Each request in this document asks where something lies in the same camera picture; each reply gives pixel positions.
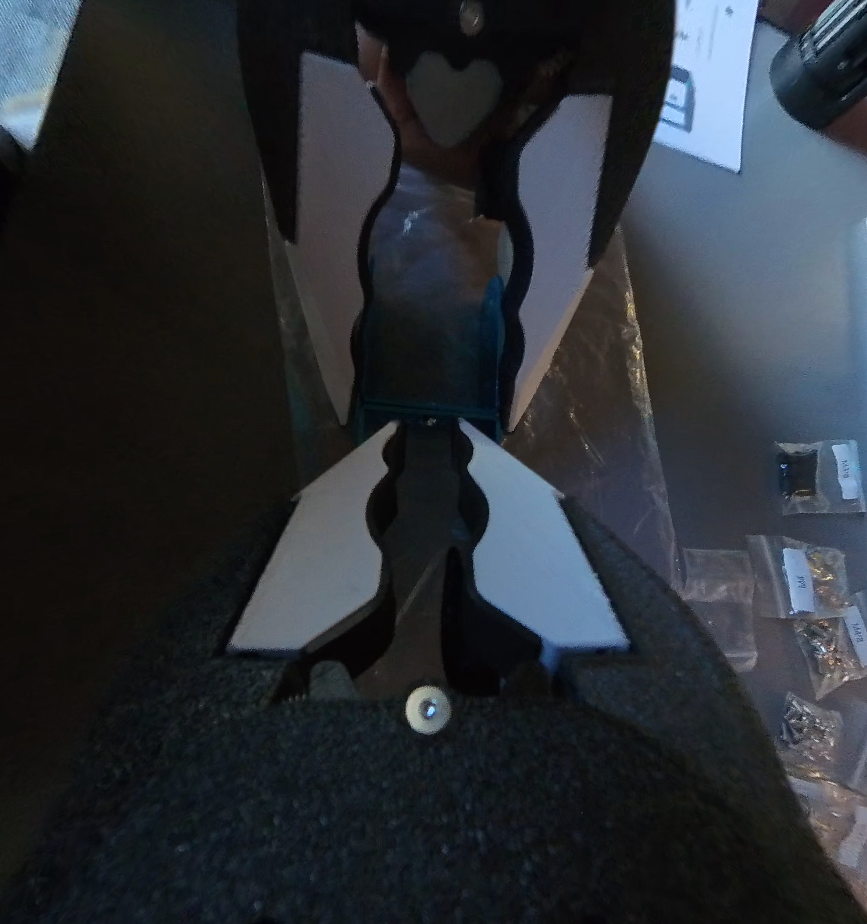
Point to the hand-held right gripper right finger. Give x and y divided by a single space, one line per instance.
541 577

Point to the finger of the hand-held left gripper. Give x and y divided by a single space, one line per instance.
556 216
332 180

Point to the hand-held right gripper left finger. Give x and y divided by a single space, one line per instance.
310 577

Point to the large clear plastic bag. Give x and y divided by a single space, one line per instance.
599 433

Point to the grey desk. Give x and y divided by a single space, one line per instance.
729 325

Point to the person's left hand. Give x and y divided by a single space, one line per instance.
433 160

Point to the white instruction manual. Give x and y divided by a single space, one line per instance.
707 86

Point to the black cylindrical bit holder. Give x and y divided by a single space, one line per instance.
830 65

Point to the pile of small hardware bags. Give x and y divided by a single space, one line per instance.
823 635

